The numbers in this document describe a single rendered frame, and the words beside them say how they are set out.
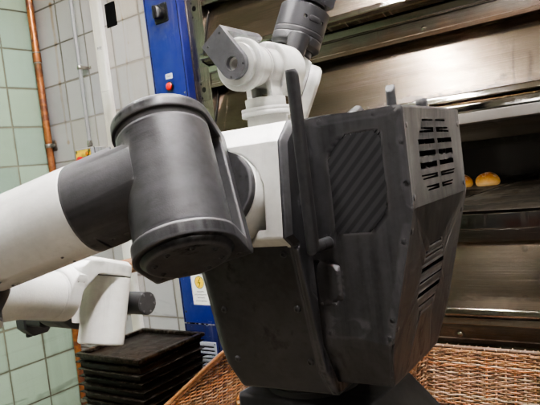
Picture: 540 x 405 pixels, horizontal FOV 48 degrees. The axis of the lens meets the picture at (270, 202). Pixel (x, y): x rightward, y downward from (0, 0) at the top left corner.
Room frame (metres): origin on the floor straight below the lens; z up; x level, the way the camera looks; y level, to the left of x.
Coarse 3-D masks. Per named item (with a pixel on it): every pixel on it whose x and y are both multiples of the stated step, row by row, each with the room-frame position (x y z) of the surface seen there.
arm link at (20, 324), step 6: (18, 324) 0.97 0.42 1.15; (24, 324) 0.96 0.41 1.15; (30, 324) 0.96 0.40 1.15; (36, 324) 0.95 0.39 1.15; (42, 324) 0.94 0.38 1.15; (48, 324) 0.92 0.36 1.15; (54, 324) 0.91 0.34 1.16; (24, 330) 0.97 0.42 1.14; (30, 330) 0.97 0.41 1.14; (36, 330) 0.98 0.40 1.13; (42, 330) 0.98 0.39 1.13; (30, 336) 0.98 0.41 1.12
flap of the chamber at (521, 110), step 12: (492, 108) 1.32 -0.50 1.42; (504, 108) 1.30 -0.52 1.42; (516, 108) 1.28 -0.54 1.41; (528, 108) 1.27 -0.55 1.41; (468, 120) 1.34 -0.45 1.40; (480, 120) 1.33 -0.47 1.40; (492, 120) 1.31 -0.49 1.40; (504, 120) 1.31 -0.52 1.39; (516, 120) 1.31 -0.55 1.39; (528, 120) 1.31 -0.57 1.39; (468, 132) 1.43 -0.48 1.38; (480, 132) 1.43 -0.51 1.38; (492, 132) 1.43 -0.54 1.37; (504, 132) 1.43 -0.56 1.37; (516, 132) 1.43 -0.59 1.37; (528, 132) 1.43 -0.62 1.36
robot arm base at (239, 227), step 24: (168, 96) 0.56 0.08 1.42; (120, 120) 0.56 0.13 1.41; (216, 144) 0.62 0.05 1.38; (240, 216) 0.58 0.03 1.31; (144, 240) 0.50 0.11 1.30; (168, 240) 0.50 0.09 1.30; (192, 240) 0.50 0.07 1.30; (216, 240) 0.51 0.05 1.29; (240, 240) 0.53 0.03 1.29; (144, 264) 0.52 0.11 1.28; (168, 264) 0.53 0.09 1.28; (192, 264) 0.54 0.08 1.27; (216, 264) 0.55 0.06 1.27
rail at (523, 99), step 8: (512, 96) 1.29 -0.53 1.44; (520, 96) 1.28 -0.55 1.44; (528, 96) 1.27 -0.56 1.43; (536, 96) 1.26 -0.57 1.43; (464, 104) 1.35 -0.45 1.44; (472, 104) 1.34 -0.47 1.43; (480, 104) 1.33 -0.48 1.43; (488, 104) 1.32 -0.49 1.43; (496, 104) 1.31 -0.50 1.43; (504, 104) 1.30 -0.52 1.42; (512, 104) 1.29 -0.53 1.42; (464, 112) 1.35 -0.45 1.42
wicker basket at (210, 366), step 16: (208, 368) 1.76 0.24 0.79; (224, 368) 1.82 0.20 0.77; (192, 384) 1.70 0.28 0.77; (208, 384) 1.76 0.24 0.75; (224, 384) 1.81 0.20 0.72; (240, 384) 1.87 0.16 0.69; (176, 400) 1.64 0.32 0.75; (192, 400) 1.70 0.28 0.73; (208, 400) 1.75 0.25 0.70; (224, 400) 1.80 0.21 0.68
